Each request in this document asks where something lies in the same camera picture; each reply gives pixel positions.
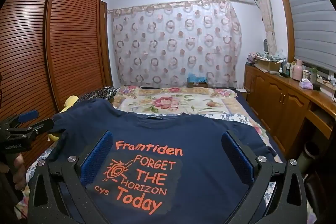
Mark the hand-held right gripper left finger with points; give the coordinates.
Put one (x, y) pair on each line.
(95, 158)

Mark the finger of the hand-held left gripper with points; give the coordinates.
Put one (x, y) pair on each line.
(28, 116)
(43, 125)

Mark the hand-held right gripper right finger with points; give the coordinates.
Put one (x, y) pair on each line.
(238, 161)

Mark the navy printed t-shirt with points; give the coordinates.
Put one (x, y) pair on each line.
(183, 134)

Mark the person's left hand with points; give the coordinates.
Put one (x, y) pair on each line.
(19, 169)

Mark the yellow plush toy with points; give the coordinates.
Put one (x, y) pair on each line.
(69, 103)

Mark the blue floral bed sheet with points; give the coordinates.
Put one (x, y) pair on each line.
(228, 117)

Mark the dark medallion patterned pillow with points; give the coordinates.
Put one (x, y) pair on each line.
(98, 94)

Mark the brown louvered wardrobe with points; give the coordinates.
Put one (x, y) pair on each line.
(52, 56)

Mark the dark trash bin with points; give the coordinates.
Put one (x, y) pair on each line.
(309, 158)

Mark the long wooden cabinet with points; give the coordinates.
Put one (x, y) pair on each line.
(275, 98)

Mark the floral blanket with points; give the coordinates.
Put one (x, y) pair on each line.
(168, 102)

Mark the cardboard box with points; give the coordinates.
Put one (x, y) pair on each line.
(267, 65)

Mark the purple tissue box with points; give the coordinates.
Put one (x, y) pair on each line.
(306, 84)

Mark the pink thermos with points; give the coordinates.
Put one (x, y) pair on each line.
(298, 70)

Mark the small grey fan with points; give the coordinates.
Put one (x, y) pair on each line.
(266, 46)

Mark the circle patterned sheer curtain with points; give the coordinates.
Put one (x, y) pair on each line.
(178, 40)

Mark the floral drape curtain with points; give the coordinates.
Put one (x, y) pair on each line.
(265, 11)

